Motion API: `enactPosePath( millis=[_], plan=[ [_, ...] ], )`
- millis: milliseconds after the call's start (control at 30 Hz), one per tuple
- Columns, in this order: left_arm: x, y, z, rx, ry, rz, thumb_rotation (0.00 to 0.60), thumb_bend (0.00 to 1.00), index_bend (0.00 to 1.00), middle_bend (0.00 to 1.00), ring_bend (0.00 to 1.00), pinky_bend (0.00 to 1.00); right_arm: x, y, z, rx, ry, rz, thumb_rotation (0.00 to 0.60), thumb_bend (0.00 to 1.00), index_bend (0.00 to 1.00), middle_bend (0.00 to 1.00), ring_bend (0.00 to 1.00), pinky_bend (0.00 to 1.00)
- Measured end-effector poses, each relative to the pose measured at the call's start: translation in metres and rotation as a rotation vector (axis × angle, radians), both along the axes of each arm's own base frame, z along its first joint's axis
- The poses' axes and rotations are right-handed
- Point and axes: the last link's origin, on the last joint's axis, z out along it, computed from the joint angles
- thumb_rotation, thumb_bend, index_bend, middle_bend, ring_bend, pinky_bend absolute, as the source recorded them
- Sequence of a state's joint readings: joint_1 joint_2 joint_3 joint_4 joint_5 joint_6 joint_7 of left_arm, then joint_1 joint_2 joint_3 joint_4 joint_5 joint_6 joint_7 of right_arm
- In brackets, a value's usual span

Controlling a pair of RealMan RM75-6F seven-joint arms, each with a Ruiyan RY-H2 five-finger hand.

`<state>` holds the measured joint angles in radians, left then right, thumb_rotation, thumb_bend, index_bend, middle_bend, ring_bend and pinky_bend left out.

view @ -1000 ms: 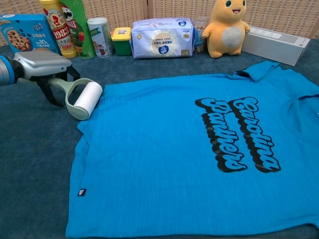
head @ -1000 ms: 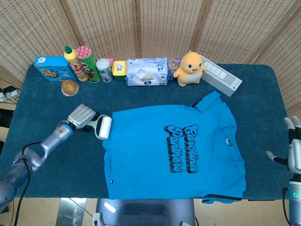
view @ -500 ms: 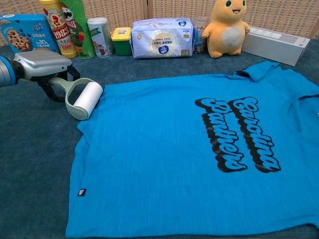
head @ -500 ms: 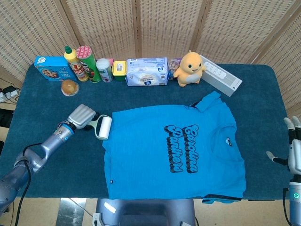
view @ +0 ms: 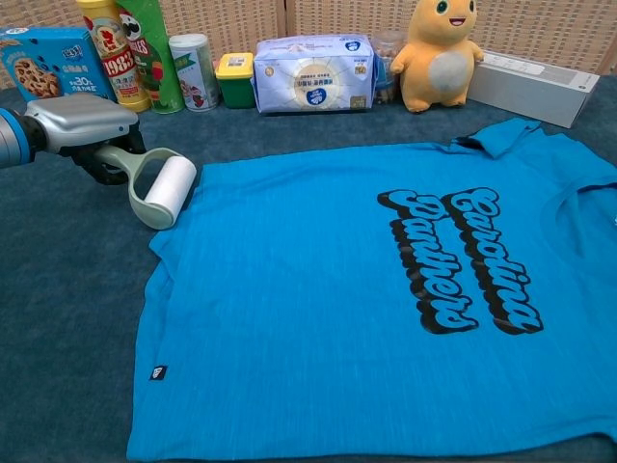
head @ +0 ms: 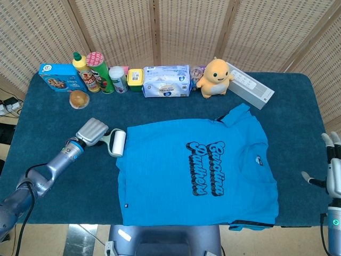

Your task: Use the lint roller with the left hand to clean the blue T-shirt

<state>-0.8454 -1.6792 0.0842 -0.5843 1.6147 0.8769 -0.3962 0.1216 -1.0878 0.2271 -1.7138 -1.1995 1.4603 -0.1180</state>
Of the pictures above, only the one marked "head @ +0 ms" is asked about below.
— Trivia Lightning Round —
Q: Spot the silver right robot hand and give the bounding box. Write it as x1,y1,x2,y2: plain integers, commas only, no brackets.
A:
301,132,341,199

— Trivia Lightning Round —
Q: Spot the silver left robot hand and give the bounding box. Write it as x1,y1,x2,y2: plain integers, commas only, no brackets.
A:
75,117,110,147

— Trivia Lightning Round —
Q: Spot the green handle white lint roller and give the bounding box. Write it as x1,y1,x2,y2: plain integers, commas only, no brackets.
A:
100,129,126,158

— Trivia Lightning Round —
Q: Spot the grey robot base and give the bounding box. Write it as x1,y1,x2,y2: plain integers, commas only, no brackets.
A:
105,224,223,256

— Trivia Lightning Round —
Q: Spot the clear jelly cup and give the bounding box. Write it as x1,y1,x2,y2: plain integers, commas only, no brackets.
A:
69,90,91,110

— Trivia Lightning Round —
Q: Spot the green Pringles can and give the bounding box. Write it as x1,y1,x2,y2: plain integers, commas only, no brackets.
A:
86,51,115,94

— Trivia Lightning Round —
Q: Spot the dark blue tablecloth-covered table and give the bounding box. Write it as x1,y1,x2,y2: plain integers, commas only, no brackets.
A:
0,71,330,227

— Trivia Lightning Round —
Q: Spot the small white green can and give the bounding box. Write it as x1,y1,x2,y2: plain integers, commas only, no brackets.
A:
108,66,129,94

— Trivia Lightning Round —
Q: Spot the yellow bottle red label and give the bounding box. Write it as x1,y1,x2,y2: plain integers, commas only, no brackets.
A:
72,51,101,93

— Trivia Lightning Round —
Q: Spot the blue cookie box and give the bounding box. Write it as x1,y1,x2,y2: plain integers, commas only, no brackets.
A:
38,63,88,93

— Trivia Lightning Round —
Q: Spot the green box yellow lid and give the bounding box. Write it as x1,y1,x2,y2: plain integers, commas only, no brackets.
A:
127,68,145,92

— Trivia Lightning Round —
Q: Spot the blue printed T-shirt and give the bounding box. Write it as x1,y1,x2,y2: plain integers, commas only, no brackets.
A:
116,103,279,231

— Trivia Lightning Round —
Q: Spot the white power strip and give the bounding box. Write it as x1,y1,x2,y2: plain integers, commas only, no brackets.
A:
0,97,22,117

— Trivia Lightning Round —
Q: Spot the white blue tissue pack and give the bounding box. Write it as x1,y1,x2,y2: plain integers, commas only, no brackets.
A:
143,65,192,98

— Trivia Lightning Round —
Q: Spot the woven folding screen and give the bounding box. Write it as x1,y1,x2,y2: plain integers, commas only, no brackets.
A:
0,0,341,134

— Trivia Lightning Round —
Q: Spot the long white cardboard box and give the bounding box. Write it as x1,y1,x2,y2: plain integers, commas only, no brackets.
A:
225,62,275,110

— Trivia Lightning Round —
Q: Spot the orange plush toy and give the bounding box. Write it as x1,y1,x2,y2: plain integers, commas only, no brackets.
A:
196,57,235,100

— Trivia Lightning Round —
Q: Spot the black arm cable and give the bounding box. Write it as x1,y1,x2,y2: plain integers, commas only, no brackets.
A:
15,164,54,256
319,213,331,254

